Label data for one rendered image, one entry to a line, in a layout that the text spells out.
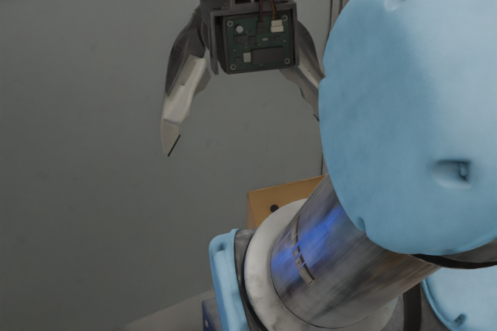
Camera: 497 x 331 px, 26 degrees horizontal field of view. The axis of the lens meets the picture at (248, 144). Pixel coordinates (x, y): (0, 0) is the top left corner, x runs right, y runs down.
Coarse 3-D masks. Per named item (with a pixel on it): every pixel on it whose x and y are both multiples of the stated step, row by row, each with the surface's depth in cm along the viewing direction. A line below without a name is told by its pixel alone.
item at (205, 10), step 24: (216, 0) 89; (240, 0) 86; (264, 0) 87; (288, 0) 87; (216, 24) 87; (240, 24) 86; (264, 24) 86; (288, 24) 87; (216, 48) 86; (240, 48) 86; (264, 48) 87; (288, 48) 87; (216, 72) 86; (240, 72) 87
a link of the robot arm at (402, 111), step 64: (384, 0) 43; (448, 0) 41; (384, 64) 43; (448, 64) 39; (320, 128) 49; (384, 128) 43; (448, 128) 39; (320, 192) 62; (384, 192) 44; (448, 192) 40; (256, 256) 77; (320, 256) 64; (384, 256) 57; (448, 256) 49; (256, 320) 77; (320, 320) 73; (384, 320) 77
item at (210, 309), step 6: (204, 300) 121; (210, 300) 121; (216, 300) 121; (204, 306) 120; (210, 306) 120; (216, 306) 120; (204, 312) 121; (210, 312) 119; (216, 312) 119; (204, 318) 122; (210, 318) 119; (216, 318) 119; (204, 324) 122; (210, 324) 119; (216, 324) 118; (204, 330) 123; (210, 330) 120; (216, 330) 117; (222, 330) 117
